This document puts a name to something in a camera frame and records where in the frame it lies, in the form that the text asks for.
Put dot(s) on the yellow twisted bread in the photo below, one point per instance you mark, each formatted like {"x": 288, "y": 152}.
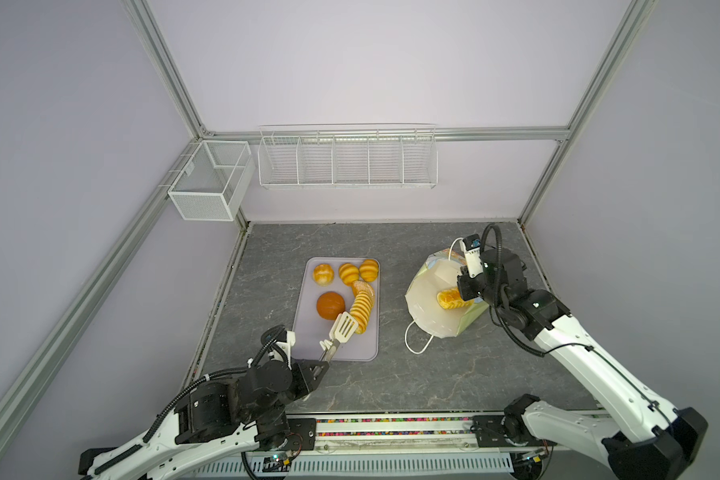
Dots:
{"x": 348, "y": 273}
{"x": 369, "y": 270}

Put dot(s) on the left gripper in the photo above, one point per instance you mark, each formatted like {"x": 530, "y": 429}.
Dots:
{"x": 302, "y": 370}

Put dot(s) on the long golden pastry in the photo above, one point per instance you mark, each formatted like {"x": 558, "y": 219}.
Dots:
{"x": 450, "y": 299}

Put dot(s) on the floral paper bag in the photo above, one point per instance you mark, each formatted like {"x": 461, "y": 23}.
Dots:
{"x": 433, "y": 299}

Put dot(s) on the round sesame bun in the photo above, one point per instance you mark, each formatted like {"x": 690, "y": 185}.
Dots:
{"x": 323, "y": 274}

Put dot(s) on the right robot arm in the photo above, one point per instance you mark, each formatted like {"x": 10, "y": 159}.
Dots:
{"x": 540, "y": 324}

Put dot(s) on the round brown bun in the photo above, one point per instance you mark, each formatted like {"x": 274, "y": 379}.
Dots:
{"x": 330, "y": 305}

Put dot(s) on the ridged spiral bread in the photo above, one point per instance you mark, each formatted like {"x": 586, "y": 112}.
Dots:
{"x": 361, "y": 310}

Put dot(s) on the white kitchen tongs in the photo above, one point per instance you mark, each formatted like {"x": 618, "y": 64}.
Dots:
{"x": 340, "y": 333}

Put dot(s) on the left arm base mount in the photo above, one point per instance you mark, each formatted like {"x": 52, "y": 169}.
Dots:
{"x": 284, "y": 433}

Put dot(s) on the white wire basket rack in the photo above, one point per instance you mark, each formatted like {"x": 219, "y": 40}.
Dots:
{"x": 348, "y": 156}

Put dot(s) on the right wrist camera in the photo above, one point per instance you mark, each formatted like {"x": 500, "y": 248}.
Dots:
{"x": 471, "y": 247}

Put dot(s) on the oval sesame bread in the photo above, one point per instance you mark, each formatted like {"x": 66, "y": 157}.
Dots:
{"x": 362, "y": 286}

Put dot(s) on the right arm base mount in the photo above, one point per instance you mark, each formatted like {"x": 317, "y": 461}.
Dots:
{"x": 494, "y": 430}

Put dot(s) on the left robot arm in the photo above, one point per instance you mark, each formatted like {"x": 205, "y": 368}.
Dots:
{"x": 225, "y": 413}

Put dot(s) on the aluminium front rail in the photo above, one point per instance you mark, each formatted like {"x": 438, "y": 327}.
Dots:
{"x": 396, "y": 427}

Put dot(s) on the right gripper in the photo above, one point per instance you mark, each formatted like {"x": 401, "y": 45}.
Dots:
{"x": 465, "y": 285}

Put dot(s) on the aluminium frame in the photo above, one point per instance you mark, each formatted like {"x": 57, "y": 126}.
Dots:
{"x": 26, "y": 391}

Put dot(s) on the white mesh box basket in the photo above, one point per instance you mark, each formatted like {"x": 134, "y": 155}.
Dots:
{"x": 213, "y": 181}

